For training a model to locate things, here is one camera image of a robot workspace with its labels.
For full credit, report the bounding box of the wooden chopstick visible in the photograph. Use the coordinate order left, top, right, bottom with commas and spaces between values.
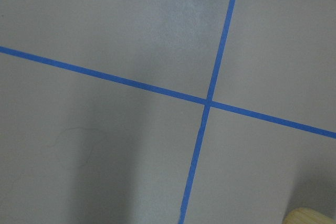
282, 208, 335, 224

